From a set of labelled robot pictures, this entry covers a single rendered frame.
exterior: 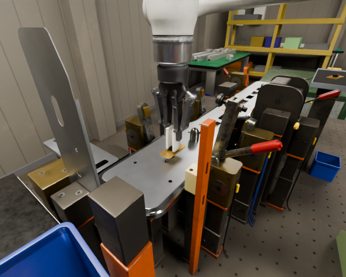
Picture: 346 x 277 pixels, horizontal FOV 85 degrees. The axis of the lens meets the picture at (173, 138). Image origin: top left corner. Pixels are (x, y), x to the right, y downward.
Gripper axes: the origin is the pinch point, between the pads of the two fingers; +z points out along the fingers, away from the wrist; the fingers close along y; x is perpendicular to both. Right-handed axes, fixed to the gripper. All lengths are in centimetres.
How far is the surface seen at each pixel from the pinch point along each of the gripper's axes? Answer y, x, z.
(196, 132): -1.0, -11.7, 2.8
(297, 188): -36, -48, 36
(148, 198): -5.2, 16.5, 6.5
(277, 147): -26.1, 1.2, -7.5
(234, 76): 20, -102, 2
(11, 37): 196, -27, -22
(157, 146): 7.7, -1.6, 6.4
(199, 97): 13.5, -38.7, 0.3
